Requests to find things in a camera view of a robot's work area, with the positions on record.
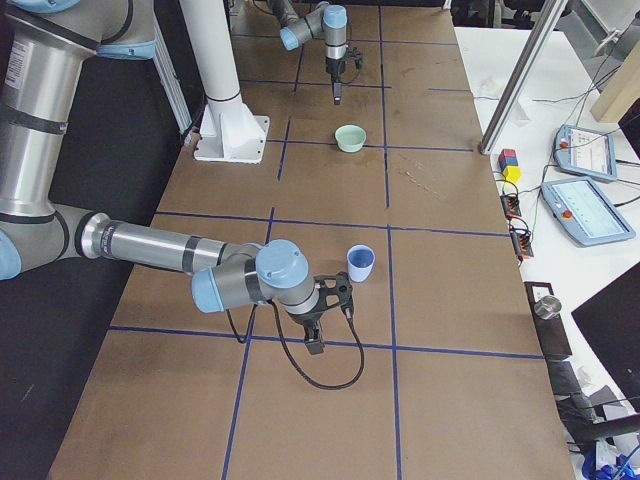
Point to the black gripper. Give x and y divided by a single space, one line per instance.
334 69
306 318

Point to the steel cylinder weight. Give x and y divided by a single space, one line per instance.
547 307

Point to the blue grey plastic cup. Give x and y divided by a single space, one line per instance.
360 262

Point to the far teach pendant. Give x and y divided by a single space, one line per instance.
583 151

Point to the red blue yellow blocks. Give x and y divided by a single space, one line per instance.
509 165

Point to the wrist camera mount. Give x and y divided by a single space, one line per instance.
354 55
335 291

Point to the teach pendant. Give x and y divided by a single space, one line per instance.
583 151
585 213

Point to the mint green bowl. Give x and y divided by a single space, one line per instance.
350 138

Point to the black computer monitor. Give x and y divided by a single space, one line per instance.
609 322

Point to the aluminium frame post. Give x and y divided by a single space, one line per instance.
537 39

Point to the brown paper table cover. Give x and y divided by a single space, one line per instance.
440 376

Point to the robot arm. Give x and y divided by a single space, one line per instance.
100 216
327 19

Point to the near teach pendant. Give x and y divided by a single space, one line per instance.
585 213

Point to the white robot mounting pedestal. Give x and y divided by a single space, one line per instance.
229 132

